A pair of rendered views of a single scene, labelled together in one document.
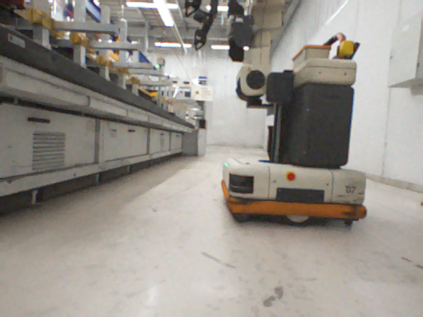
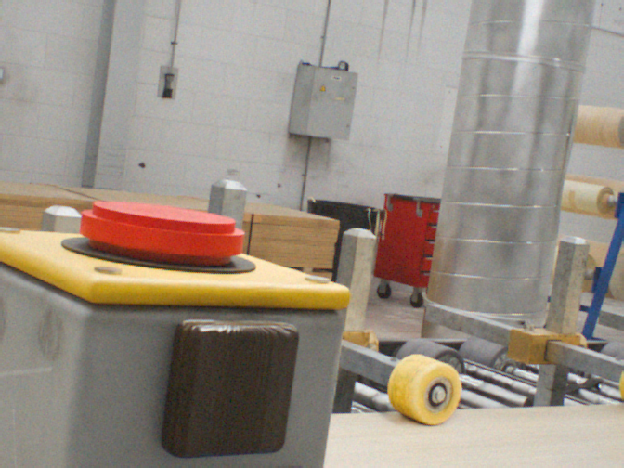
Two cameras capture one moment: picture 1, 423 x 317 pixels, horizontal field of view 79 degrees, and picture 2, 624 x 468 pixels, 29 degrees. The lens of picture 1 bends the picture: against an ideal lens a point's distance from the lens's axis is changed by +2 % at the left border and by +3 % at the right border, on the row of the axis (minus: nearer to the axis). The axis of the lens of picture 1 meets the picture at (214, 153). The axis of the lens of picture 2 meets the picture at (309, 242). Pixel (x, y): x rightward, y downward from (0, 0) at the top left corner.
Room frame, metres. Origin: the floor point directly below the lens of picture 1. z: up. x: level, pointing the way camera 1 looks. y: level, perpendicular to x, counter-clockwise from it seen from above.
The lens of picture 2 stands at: (2.58, 0.37, 1.26)
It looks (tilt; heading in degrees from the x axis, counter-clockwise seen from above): 6 degrees down; 51
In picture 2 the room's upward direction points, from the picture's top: 8 degrees clockwise
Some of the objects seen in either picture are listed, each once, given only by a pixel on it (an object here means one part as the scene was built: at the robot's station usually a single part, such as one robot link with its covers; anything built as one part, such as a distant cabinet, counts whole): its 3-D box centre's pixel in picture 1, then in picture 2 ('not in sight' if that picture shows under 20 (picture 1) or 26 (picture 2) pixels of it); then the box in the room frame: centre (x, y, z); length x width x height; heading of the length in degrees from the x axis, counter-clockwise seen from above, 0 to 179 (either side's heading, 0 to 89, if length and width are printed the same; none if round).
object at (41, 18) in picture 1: (45, 23); not in sight; (1.02, 0.68, 0.80); 0.14 x 0.06 x 0.05; 178
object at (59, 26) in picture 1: (62, 26); not in sight; (1.03, 0.63, 0.80); 0.43 x 0.03 x 0.04; 88
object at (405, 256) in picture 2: not in sight; (429, 251); (9.04, 7.02, 0.41); 0.76 x 0.48 x 0.81; 5
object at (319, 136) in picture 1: (301, 111); not in sight; (1.50, -0.50, 0.59); 0.55 x 0.34 x 0.83; 2
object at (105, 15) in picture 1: (104, 49); not in sight; (1.50, 0.67, 0.88); 0.04 x 0.04 x 0.48; 88
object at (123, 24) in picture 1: (122, 56); not in sight; (1.75, 0.66, 0.92); 0.04 x 0.04 x 0.48; 88
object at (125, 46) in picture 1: (95, 44); not in sight; (1.28, 0.62, 0.82); 0.43 x 0.03 x 0.04; 88
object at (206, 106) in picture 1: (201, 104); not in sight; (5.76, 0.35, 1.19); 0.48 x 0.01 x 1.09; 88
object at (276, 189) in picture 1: (280, 182); not in sight; (1.49, -0.40, 0.16); 0.67 x 0.64 x 0.25; 92
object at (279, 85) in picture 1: (261, 91); not in sight; (1.42, -0.24, 0.68); 0.28 x 0.27 x 0.25; 2
